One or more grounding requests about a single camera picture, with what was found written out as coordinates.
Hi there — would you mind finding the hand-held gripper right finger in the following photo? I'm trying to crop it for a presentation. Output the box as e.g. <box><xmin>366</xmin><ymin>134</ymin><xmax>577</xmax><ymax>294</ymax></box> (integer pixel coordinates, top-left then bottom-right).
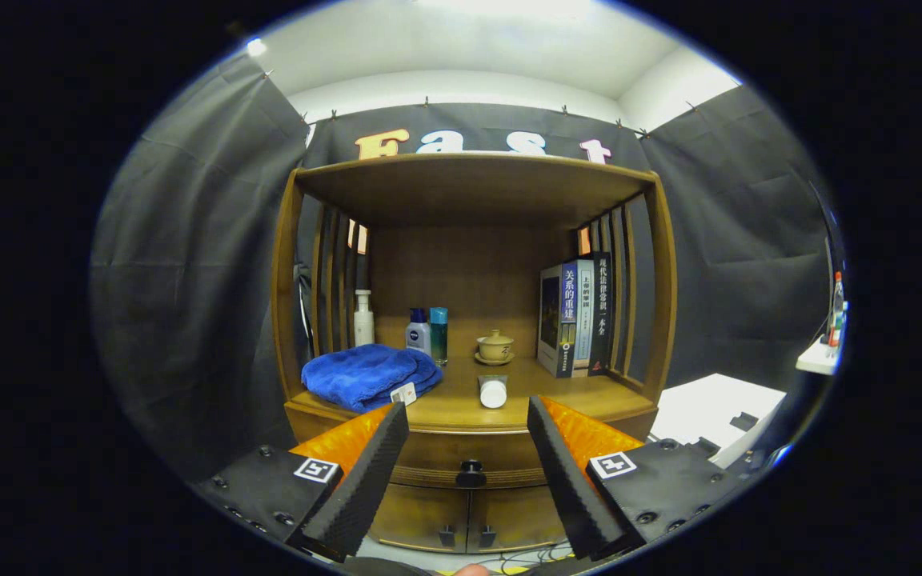
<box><xmin>525</xmin><ymin>394</ymin><xmax>747</xmax><ymax>563</ymax></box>

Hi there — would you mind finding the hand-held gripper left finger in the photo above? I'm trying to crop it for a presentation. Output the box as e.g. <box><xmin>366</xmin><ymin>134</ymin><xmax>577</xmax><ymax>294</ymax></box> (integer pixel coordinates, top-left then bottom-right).
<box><xmin>193</xmin><ymin>402</ymin><xmax>411</xmax><ymax>561</ymax></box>

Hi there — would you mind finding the white tube with green cap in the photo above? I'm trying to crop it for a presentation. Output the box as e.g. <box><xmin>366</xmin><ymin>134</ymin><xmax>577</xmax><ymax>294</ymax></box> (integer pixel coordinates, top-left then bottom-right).
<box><xmin>478</xmin><ymin>374</ymin><xmax>509</xmax><ymax>410</ymax></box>

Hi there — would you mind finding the wooden countertop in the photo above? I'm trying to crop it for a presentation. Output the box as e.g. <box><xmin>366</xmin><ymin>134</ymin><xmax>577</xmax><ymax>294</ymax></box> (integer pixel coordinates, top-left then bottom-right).
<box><xmin>285</xmin><ymin>352</ymin><xmax>658</xmax><ymax>434</ymax></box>

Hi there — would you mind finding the white drawer unit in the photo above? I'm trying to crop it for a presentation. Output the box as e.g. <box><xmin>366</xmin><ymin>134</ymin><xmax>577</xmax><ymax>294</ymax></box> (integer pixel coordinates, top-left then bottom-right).
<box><xmin>649</xmin><ymin>373</ymin><xmax>788</xmax><ymax>469</ymax></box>

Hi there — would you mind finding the wooden cabinet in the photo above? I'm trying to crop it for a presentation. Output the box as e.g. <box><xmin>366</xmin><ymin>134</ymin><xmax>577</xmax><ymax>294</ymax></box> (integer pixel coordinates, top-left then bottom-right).
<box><xmin>271</xmin><ymin>152</ymin><xmax>679</xmax><ymax>557</ymax></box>

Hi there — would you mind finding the blue towel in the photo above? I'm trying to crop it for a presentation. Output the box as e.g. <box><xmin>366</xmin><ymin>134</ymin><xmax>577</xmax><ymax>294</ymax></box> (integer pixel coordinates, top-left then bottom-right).
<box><xmin>301</xmin><ymin>344</ymin><xmax>444</xmax><ymax>414</ymax></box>

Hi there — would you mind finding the beige lidded teacup with saucer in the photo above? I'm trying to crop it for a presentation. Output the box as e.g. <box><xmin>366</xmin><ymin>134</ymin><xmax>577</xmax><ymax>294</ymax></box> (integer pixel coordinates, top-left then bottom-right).
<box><xmin>474</xmin><ymin>329</ymin><xmax>516</xmax><ymax>366</ymax></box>

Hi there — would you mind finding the white bottle with blue cap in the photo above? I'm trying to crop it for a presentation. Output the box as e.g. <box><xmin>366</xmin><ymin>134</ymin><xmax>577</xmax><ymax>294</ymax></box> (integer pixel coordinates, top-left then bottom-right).
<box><xmin>406</xmin><ymin>308</ymin><xmax>432</xmax><ymax>355</ymax></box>

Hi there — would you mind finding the white pump bottle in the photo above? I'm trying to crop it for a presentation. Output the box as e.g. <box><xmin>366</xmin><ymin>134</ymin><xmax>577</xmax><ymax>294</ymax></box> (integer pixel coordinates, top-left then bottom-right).
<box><xmin>353</xmin><ymin>290</ymin><xmax>375</xmax><ymax>348</ymax></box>

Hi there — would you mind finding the book with pale spine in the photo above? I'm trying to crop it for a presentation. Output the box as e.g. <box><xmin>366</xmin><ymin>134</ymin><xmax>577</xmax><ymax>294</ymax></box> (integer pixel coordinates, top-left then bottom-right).
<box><xmin>575</xmin><ymin>258</ymin><xmax>596</xmax><ymax>377</ymax></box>

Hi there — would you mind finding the teal bottle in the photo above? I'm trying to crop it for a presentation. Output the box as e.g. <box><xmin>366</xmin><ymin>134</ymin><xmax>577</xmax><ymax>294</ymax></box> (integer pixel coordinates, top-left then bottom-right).
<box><xmin>429</xmin><ymin>307</ymin><xmax>449</xmax><ymax>366</ymax></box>

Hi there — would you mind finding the black book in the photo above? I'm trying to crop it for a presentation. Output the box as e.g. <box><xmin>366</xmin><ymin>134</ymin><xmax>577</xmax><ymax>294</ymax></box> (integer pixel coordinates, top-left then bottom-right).
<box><xmin>589</xmin><ymin>252</ymin><xmax>615</xmax><ymax>375</ymax></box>

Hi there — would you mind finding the grey book with blue spine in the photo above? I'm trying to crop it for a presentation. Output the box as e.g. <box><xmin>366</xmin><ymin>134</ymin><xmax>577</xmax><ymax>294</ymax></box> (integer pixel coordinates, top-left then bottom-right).
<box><xmin>537</xmin><ymin>261</ymin><xmax>580</xmax><ymax>379</ymax></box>

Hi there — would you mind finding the white side table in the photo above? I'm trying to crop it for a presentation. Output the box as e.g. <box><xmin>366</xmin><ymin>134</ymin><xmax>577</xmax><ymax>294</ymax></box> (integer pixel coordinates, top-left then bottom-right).
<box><xmin>796</xmin><ymin>336</ymin><xmax>842</xmax><ymax>377</ymax></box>

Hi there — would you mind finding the black backdrop cloth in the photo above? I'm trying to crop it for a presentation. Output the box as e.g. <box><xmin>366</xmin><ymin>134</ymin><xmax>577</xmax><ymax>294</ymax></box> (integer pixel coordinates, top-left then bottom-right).
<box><xmin>89</xmin><ymin>52</ymin><xmax>838</xmax><ymax>481</ymax></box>

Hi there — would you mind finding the water bottle with red label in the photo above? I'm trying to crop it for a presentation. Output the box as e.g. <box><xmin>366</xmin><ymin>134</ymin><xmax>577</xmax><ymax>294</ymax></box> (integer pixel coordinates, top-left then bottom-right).
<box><xmin>828</xmin><ymin>270</ymin><xmax>846</xmax><ymax>349</ymax></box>

